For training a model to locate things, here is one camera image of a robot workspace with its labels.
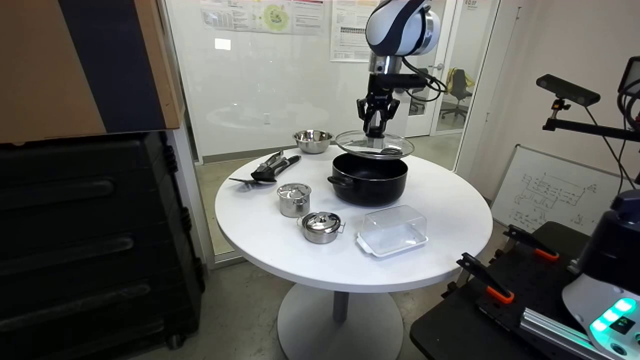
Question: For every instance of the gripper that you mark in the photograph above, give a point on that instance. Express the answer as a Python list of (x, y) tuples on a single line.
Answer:
[(381, 96)]

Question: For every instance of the black and orange clamp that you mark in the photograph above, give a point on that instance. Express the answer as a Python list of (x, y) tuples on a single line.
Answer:
[(487, 281), (532, 244)]

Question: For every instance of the black spatula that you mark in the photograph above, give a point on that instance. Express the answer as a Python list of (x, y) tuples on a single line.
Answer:
[(245, 180)]

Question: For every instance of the small tall steel pot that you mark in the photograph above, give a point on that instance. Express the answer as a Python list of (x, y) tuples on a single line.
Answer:
[(294, 206)]

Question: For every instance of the camera on mount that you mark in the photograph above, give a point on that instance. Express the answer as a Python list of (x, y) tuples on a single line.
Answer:
[(567, 90)]

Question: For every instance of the glass door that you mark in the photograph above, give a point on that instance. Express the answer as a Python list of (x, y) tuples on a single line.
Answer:
[(450, 125)]

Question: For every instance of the stack of black cases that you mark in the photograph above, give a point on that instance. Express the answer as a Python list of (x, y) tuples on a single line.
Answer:
[(90, 240)]

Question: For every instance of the whiteboard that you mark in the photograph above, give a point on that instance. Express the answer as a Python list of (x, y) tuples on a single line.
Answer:
[(545, 190)]

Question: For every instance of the black ladle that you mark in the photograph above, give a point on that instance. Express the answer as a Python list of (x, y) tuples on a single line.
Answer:
[(265, 174)]

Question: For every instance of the wide poster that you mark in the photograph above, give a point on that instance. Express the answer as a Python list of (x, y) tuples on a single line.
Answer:
[(265, 15)]

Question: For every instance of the cardboard box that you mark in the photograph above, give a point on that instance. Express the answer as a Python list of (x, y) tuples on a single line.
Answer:
[(35, 65)]

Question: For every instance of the black pot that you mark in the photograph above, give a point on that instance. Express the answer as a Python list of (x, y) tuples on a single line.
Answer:
[(370, 187)]

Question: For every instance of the steel bowl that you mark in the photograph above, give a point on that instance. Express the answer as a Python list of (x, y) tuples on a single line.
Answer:
[(312, 144)]

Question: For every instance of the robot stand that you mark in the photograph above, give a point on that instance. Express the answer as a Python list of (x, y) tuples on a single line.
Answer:
[(465, 330)]

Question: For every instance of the small steel domed lid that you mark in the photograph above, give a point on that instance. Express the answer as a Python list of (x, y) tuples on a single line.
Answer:
[(321, 220)]

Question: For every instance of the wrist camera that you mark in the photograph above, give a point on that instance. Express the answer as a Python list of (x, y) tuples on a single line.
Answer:
[(400, 81)]

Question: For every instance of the clear plastic dish cover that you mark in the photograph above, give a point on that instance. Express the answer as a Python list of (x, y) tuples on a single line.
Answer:
[(395, 227)]

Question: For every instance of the tall poster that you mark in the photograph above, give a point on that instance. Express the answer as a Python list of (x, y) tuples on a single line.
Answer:
[(347, 35)]

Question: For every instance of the office chair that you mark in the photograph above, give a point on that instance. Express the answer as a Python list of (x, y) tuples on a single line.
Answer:
[(457, 87)]

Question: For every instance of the small flat steel lid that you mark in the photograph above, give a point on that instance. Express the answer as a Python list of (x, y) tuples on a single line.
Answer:
[(294, 190)]

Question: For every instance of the glass pot lid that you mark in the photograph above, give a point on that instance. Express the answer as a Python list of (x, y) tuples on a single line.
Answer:
[(360, 142)]

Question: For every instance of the white dish base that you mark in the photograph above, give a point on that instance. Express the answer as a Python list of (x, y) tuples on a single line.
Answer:
[(372, 251)]

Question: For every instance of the steel and black tongs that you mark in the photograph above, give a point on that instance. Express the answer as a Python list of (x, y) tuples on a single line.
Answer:
[(270, 161)]

